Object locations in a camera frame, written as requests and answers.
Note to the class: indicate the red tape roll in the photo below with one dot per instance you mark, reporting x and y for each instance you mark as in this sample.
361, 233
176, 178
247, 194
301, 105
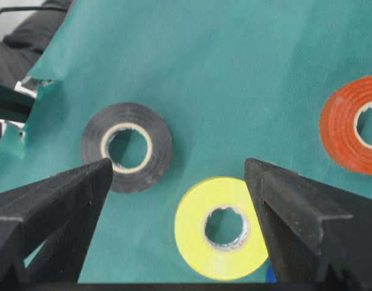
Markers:
338, 126

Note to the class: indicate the yellow tape roll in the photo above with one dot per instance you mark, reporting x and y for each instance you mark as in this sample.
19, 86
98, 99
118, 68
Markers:
223, 262

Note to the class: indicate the black tape roll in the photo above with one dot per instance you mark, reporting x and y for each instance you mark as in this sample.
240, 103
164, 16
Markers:
108, 122

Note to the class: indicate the black aluminium rail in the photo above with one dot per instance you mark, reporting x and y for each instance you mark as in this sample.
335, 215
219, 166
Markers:
16, 103

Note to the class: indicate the grey fabric bag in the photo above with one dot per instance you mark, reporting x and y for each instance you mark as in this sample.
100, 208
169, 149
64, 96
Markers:
21, 49

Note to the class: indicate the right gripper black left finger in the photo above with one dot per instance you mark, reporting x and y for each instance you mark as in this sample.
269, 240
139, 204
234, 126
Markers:
46, 227

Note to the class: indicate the green table cloth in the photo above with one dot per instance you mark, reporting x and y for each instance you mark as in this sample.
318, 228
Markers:
231, 79

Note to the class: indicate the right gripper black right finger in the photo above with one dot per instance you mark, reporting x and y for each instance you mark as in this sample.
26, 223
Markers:
318, 237

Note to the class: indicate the blue tape roll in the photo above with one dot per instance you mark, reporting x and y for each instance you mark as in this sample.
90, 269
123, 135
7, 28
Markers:
270, 276

